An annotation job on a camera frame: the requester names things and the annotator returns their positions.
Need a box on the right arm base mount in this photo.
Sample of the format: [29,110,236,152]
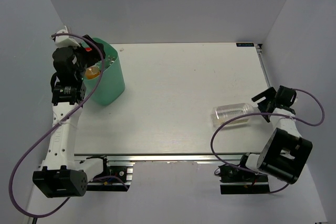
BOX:
[214,165,270,195]

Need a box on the large clear bottle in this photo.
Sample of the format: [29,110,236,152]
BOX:
[209,103,260,129]

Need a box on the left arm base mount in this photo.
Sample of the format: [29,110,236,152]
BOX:
[87,161,135,192]

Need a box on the green blue label bottle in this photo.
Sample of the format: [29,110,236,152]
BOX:
[104,55,117,68]

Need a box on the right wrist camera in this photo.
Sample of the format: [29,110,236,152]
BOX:
[287,93,297,113]

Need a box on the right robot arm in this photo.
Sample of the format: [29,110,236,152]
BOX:
[237,86,313,184]

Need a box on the green plastic bin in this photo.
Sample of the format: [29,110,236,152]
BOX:
[83,38,125,105]

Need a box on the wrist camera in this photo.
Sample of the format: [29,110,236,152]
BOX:
[287,93,297,113]
[51,25,80,48]

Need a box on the orange juice bottle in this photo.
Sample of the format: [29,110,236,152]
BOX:
[85,66,101,80]

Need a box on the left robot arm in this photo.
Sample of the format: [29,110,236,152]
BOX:
[33,35,111,198]

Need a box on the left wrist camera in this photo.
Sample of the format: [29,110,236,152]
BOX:
[51,25,80,48]

